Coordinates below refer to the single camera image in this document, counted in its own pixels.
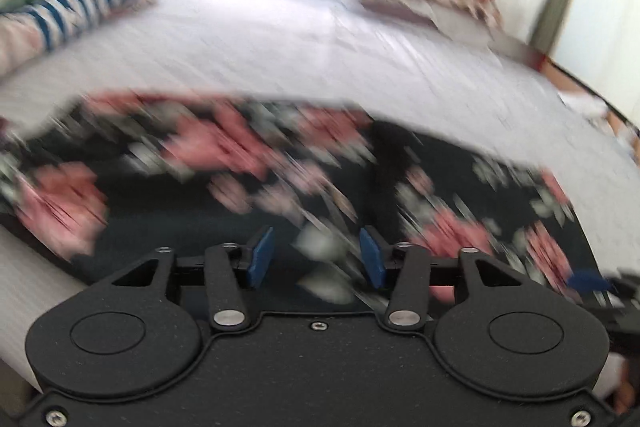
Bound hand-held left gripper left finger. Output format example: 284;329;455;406
111;226;276;334

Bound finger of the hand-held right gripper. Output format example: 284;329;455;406
566;270;617;294

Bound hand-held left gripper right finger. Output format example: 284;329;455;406
359;226;529;334

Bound black floral pants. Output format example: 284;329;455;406
0;91;602;314

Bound person's right forearm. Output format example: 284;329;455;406
592;352;640;415

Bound white crumpled cloth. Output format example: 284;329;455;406
556;89;609;118

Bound bed with grey patterned sheet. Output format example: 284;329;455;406
0;0;640;390

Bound white floral-edged pillow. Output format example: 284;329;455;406
331;0;497;44

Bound white wardrobe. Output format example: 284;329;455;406
550;0;640;118

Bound blue white striped blanket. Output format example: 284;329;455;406
0;0;159;78

